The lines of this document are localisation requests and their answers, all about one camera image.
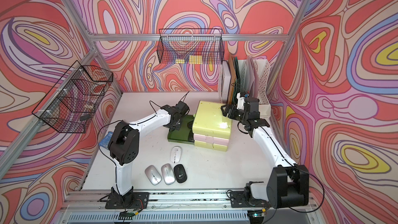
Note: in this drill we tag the left black wire basket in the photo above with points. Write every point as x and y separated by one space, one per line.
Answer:
71 107

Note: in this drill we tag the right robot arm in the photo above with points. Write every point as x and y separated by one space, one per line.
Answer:
288 183

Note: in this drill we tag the brown folder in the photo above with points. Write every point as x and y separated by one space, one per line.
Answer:
231 64

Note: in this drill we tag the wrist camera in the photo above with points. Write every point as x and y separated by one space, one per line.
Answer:
241 99
182 107

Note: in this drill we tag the blue card pack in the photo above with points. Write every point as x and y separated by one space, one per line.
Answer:
105 140

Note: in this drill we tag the back black wire basket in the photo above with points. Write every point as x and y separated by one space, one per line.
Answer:
175 45

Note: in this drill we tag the silver computer mouse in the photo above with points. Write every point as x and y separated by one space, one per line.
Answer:
153 175
168 174

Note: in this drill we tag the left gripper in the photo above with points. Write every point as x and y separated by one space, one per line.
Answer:
178 126

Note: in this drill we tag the white computer mouse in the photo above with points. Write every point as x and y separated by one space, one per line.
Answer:
176 154

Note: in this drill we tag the black computer mouse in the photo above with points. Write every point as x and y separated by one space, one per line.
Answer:
180 173

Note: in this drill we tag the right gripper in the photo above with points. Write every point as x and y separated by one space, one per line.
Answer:
233 109

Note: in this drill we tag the green folder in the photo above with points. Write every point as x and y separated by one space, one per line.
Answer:
237 84

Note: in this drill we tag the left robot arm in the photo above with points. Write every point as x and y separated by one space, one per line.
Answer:
124 148

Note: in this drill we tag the white file organizer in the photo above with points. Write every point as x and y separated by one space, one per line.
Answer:
254 77

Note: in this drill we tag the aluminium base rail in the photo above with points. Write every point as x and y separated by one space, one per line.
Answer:
175 206

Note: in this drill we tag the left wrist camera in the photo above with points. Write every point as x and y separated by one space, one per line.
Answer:
182 107

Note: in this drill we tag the black wire basket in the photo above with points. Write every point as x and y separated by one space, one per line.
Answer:
175 45
71 107

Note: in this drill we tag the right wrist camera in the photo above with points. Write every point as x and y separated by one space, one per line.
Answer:
241 99

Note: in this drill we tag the yellow sticky note pad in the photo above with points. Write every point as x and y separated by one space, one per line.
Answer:
195 59

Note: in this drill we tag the green drawer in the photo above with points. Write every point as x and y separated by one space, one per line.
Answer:
185 134

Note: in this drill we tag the green drawer cabinet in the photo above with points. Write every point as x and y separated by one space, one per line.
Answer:
211 129

